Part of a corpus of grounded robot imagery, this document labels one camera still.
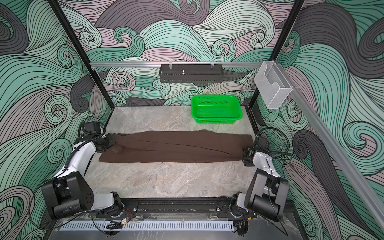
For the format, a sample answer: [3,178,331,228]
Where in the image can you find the brown trousers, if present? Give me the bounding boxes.
[99,130,254,164]

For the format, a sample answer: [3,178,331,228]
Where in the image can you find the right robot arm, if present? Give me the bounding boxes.
[231,137,289,222]

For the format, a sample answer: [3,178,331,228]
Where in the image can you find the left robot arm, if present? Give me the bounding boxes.
[41,122,124,220]

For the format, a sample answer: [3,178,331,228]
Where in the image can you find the green plastic basket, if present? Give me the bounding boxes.
[191,95,243,124]

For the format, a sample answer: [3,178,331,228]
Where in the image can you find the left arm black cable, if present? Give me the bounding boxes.
[26,121,107,232]

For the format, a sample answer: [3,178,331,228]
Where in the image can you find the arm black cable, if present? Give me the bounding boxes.
[26,121,107,232]
[255,126,295,160]

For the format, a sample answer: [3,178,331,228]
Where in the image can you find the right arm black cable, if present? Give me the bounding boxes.
[255,126,295,160]

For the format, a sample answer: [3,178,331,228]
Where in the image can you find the clear acrylic wall holder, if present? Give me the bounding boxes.
[255,61,293,110]

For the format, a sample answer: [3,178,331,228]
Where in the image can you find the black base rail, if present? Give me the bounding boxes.
[89,197,296,220]

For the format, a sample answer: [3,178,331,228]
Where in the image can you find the aluminium rail back wall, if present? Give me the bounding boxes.
[90,61,262,69]

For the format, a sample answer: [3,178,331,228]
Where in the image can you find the aluminium rail wall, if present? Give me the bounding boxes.
[274,61,384,230]
[90,61,262,69]

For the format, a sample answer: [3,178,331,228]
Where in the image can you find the white slotted cable duct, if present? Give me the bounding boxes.
[59,221,235,232]

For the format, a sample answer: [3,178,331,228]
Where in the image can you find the black perforated wall tray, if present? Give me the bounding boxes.
[159,65,224,86]

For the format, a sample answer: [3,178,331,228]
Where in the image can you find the aluminium rail right wall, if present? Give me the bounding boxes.
[274,61,384,230]

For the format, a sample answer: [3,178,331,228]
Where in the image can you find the black frame post left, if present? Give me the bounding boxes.
[47,0,115,111]

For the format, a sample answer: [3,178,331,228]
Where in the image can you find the black frame post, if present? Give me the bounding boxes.
[47,0,115,111]
[248,1,304,110]

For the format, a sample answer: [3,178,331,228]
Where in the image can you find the black frame post right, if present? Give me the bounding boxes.
[248,1,304,110]

